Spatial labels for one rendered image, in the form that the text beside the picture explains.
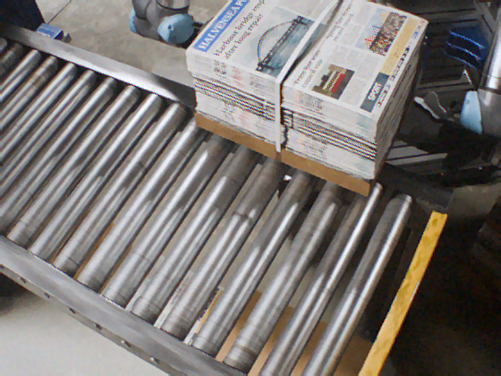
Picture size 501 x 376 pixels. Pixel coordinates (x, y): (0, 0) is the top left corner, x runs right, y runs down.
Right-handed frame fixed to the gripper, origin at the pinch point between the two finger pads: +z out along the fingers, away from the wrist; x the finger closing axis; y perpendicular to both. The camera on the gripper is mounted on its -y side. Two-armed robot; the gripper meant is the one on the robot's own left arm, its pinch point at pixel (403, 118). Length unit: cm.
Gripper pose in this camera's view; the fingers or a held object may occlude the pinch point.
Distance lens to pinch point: 126.7
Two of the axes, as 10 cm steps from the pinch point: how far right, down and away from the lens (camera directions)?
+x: -4.7, 7.4, -4.8
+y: -0.5, -5.6, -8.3
